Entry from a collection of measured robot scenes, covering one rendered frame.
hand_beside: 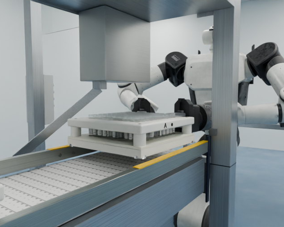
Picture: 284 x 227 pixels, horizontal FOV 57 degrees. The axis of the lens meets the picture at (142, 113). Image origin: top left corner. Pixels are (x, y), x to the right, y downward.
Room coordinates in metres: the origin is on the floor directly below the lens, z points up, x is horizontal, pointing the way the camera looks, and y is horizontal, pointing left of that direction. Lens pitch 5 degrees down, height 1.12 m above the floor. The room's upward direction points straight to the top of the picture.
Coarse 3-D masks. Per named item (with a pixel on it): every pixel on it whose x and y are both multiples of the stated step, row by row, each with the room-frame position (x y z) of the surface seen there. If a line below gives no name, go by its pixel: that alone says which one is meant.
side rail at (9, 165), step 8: (32, 152) 0.61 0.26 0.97; (40, 152) 0.61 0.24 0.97; (48, 152) 0.63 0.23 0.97; (56, 152) 0.65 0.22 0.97; (64, 152) 0.67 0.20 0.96; (80, 152) 0.71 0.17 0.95; (88, 152) 0.74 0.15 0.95; (0, 160) 0.54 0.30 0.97; (8, 160) 0.55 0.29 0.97; (16, 160) 0.57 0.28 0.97; (24, 160) 0.58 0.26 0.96; (32, 160) 0.60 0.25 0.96; (40, 160) 0.61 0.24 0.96; (48, 160) 0.63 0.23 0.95; (56, 160) 0.65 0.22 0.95; (0, 168) 0.54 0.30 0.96; (8, 168) 0.55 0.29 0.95; (16, 168) 0.57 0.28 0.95; (24, 168) 0.58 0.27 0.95
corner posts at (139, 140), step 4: (72, 128) 0.67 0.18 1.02; (76, 128) 0.67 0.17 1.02; (80, 128) 0.68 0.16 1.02; (184, 128) 0.71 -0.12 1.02; (188, 128) 0.71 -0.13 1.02; (72, 132) 0.67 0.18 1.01; (76, 132) 0.67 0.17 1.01; (80, 132) 0.68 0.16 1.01; (184, 132) 0.71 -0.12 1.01; (188, 132) 0.71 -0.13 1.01; (76, 136) 0.67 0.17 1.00; (136, 136) 0.54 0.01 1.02; (140, 136) 0.54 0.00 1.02; (144, 136) 0.55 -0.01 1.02; (136, 140) 0.54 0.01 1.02; (140, 140) 0.54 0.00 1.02; (144, 140) 0.55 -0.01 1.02; (136, 144) 0.54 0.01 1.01; (140, 144) 0.54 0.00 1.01; (144, 144) 0.55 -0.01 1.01
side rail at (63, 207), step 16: (176, 160) 0.60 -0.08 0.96; (112, 176) 0.44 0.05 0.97; (128, 176) 0.45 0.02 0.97; (144, 176) 0.49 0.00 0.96; (80, 192) 0.36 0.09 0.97; (96, 192) 0.39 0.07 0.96; (112, 192) 0.42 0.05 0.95; (32, 208) 0.31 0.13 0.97; (48, 208) 0.32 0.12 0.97; (64, 208) 0.34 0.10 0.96; (80, 208) 0.36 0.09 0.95; (0, 224) 0.27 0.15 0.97; (16, 224) 0.29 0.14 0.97; (32, 224) 0.30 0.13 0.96; (48, 224) 0.32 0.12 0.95
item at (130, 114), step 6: (102, 114) 0.69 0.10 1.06; (108, 114) 0.69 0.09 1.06; (114, 114) 0.69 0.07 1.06; (120, 114) 0.70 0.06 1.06; (126, 114) 0.70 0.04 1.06; (132, 114) 0.69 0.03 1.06; (138, 114) 0.69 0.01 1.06; (144, 114) 0.69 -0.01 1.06; (150, 114) 0.69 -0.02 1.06; (156, 114) 0.69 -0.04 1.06; (162, 114) 0.70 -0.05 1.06
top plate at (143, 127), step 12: (72, 120) 0.67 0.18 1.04; (84, 120) 0.64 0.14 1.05; (96, 120) 0.63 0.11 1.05; (108, 120) 0.63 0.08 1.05; (156, 120) 0.63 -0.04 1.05; (168, 120) 0.63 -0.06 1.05; (180, 120) 0.66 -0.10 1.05; (192, 120) 0.72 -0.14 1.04; (132, 132) 0.55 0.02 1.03; (144, 132) 0.54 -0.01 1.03
